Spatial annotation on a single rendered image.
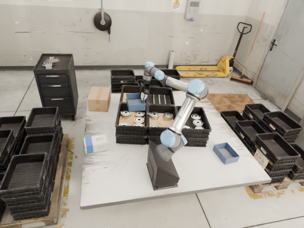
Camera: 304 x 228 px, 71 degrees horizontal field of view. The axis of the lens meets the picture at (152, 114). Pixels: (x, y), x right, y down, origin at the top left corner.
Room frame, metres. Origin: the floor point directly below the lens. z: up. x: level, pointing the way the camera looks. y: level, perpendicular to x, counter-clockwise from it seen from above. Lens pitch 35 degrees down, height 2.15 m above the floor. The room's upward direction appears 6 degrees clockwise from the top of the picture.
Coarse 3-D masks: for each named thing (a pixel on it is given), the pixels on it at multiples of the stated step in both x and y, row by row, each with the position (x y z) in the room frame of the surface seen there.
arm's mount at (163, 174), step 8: (152, 144) 1.27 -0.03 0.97; (152, 152) 1.17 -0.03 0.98; (152, 160) 1.16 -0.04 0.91; (160, 160) 1.13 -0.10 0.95; (152, 168) 1.14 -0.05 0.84; (160, 168) 1.05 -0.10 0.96; (168, 168) 1.11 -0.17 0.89; (152, 176) 1.11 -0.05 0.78; (160, 176) 1.05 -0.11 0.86; (168, 176) 1.07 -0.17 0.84; (176, 176) 1.09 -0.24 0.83; (152, 184) 1.09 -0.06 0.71; (160, 184) 1.06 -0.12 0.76; (168, 184) 1.08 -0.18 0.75; (176, 184) 1.11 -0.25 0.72
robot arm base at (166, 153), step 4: (160, 144) 1.28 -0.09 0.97; (156, 148) 1.25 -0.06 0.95; (160, 148) 1.24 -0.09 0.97; (164, 148) 1.23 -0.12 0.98; (168, 148) 1.23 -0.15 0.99; (160, 152) 1.21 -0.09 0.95; (164, 152) 1.21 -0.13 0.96; (168, 152) 1.21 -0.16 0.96; (172, 152) 1.22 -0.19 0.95; (164, 156) 1.19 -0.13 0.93; (168, 156) 1.20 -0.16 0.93; (168, 160) 1.20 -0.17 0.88
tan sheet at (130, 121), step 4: (120, 112) 1.87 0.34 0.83; (132, 112) 1.89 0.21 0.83; (120, 116) 1.80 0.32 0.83; (132, 116) 1.82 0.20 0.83; (144, 116) 1.84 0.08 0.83; (120, 120) 1.73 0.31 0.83; (124, 120) 1.73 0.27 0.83; (128, 120) 1.74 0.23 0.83; (132, 120) 1.75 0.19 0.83; (132, 124) 1.68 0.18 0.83; (144, 124) 1.70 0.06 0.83
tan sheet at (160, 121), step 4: (160, 116) 1.87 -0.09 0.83; (152, 120) 1.78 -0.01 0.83; (156, 120) 1.79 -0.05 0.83; (160, 120) 1.79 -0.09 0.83; (164, 120) 1.80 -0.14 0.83; (168, 120) 1.81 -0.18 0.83; (172, 120) 1.81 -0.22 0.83; (152, 124) 1.71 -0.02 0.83; (160, 124) 1.72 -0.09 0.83; (164, 124) 1.73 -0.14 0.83; (168, 124) 1.74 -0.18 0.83
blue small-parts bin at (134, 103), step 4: (128, 96) 1.76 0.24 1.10; (132, 96) 1.77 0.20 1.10; (136, 96) 1.78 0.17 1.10; (140, 96) 1.79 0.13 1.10; (128, 100) 1.74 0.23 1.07; (132, 100) 1.75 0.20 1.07; (136, 100) 1.75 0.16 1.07; (140, 100) 1.76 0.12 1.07; (128, 104) 1.57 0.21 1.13; (132, 104) 1.57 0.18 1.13; (136, 104) 1.58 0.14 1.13; (140, 104) 1.59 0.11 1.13; (144, 104) 1.60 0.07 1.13; (128, 108) 1.57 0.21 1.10; (132, 108) 1.57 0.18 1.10; (136, 108) 1.58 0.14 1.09; (140, 108) 1.59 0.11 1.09; (144, 108) 1.60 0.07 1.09
